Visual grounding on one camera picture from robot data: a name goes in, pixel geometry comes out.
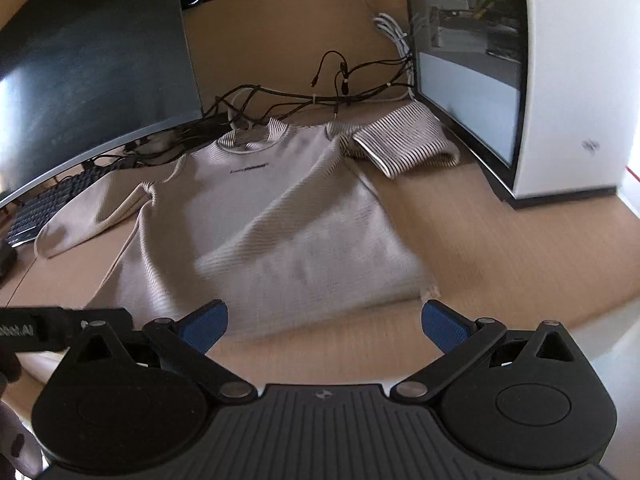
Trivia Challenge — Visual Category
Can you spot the white computer case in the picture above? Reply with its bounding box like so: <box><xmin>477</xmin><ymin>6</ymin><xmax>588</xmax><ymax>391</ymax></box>
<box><xmin>402</xmin><ymin>0</ymin><xmax>640</xmax><ymax>211</ymax></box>

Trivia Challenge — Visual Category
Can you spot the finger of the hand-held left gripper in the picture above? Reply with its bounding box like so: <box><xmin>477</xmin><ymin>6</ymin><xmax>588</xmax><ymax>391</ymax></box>
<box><xmin>42</xmin><ymin>307</ymin><xmax>135</xmax><ymax>351</ymax></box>

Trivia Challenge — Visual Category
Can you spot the black keyboard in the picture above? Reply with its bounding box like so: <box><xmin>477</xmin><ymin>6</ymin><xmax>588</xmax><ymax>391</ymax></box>
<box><xmin>6</xmin><ymin>162</ymin><xmax>117</xmax><ymax>249</ymax></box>

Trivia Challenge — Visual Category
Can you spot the beige striped sweater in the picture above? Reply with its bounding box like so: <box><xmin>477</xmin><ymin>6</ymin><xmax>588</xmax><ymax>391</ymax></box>
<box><xmin>34</xmin><ymin>101</ymin><xmax>461</xmax><ymax>336</ymax></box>

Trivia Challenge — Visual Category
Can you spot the white coiled cable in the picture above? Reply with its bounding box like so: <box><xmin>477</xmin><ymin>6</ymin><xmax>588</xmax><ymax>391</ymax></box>
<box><xmin>220</xmin><ymin>12</ymin><xmax>417</xmax><ymax>128</ymax></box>

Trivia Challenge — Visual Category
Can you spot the black computer mouse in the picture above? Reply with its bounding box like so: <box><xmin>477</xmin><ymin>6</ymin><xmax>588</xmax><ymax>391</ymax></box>
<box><xmin>0</xmin><ymin>239</ymin><xmax>19</xmax><ymax>282</ymax></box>

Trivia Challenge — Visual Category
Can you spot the black curved monitor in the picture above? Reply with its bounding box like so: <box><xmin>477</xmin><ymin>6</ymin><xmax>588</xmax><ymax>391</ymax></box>
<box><xmin>0</xmin><ymin>0</ymin><xmax>203</xmax><ymax>211</ymax></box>

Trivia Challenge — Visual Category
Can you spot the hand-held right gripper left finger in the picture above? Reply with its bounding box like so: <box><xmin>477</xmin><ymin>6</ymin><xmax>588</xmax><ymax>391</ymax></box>
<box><xmin>65</xmin><ymin>300</ymin><xmax>252</xmax><ymax>404</ymax></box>

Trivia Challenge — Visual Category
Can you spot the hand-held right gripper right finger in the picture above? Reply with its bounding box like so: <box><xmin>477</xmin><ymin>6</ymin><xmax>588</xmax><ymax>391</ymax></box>
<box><xmin>391</xmin><ymin>300</ymin><xmax>576</xmax><ymax>405</ymax></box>

